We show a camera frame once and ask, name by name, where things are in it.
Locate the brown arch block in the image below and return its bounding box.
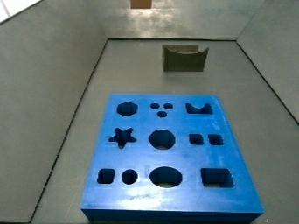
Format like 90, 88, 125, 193
131, 0, 153, 9

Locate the blue shape sorting board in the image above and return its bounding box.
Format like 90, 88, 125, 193
81, 94, 265, 224

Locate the dark grey arch holder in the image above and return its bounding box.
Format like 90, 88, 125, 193
164, 45, 210, 72

